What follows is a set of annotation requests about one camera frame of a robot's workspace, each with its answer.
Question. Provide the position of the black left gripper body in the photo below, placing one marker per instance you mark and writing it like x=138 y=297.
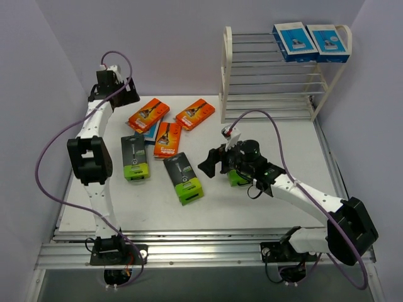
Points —
x=126 y=95

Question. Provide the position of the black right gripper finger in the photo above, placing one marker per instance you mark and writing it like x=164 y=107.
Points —
x=217 y=154
x=208 y=166

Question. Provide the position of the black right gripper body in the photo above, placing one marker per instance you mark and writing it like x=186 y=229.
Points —
x=224 y=160

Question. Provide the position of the orange Gillette razor box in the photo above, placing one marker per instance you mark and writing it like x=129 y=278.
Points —
x=148 y=115
x=167 y=140
x=194 y=114

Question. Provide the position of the black green razor box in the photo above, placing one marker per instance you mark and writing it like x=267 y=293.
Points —
x=134 y=158
x=185 y=182
x=236 y=180

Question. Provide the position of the blue white Harry's razor box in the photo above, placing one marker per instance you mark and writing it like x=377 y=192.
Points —
x=294 y=42

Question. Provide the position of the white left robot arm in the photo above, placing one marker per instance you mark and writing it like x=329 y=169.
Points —
x=91 y=160

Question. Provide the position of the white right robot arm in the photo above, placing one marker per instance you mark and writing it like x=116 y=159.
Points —
x=346 y=230

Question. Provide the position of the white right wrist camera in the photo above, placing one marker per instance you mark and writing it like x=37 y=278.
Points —
x=232 y=135

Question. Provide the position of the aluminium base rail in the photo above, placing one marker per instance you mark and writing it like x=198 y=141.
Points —
x=211 y=248

